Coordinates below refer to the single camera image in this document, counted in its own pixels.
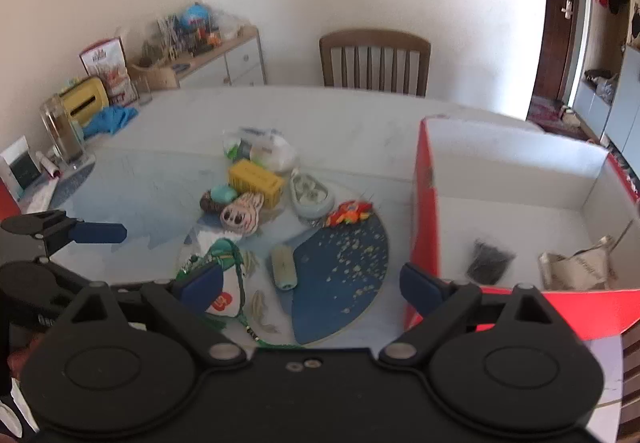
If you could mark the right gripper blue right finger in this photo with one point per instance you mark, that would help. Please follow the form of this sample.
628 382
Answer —
423 291

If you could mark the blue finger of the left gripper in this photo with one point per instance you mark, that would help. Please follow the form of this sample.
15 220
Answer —
97 233

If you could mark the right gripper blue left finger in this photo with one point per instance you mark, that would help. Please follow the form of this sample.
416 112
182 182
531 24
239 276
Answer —
199 288

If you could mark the green white lucky pouch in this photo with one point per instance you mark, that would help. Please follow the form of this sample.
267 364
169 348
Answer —
232 301

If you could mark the teal oval eraser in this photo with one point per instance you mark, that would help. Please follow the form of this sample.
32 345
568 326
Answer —
223 195

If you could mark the yellow rectangular box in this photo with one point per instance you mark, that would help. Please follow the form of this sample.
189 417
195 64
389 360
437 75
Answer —
247 177

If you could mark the grey correction tape dispenser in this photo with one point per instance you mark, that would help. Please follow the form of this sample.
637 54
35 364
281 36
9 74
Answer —
310 198

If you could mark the dark grey hair clump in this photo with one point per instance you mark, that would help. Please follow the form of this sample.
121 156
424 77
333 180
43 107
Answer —
488 264

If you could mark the clear glass jar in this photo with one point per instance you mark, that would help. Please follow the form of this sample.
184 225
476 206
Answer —
62 132

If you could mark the blue round placemat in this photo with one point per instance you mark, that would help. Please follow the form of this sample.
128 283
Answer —
340 271

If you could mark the dark green small box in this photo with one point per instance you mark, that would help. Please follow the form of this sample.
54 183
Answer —
18 168

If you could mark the red orange plush toy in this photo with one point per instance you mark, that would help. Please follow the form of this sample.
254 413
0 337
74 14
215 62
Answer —
351 212

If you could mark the blue cloth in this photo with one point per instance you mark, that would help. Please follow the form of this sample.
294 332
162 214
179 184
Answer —
109 120

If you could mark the red white cardboard box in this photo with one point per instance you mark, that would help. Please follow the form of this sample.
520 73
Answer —
527 193

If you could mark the yellow tissue box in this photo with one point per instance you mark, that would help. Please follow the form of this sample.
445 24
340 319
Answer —
84 100

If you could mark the drinking glass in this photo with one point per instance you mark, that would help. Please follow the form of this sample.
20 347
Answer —
144 90

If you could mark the white plastic bag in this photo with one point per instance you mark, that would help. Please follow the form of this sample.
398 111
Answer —
263 147

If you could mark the gold foil snack packet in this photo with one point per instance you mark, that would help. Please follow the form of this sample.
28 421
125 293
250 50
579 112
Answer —
588 269

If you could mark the wooden tray with plants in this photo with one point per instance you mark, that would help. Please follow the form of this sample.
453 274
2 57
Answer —
154 69

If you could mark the red white snack bag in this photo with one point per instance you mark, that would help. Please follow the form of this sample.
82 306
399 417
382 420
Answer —
106 59

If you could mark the white drawer sideboard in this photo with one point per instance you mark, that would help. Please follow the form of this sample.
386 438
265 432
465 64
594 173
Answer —
235 63

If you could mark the brown wooden chair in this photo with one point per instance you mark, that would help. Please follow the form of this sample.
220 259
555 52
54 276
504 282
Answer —
375 59

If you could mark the blue globe toy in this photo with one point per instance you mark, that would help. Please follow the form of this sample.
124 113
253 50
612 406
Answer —
194 18

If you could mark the white grey wall cabinets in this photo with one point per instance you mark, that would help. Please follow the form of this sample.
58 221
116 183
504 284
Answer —
606 90

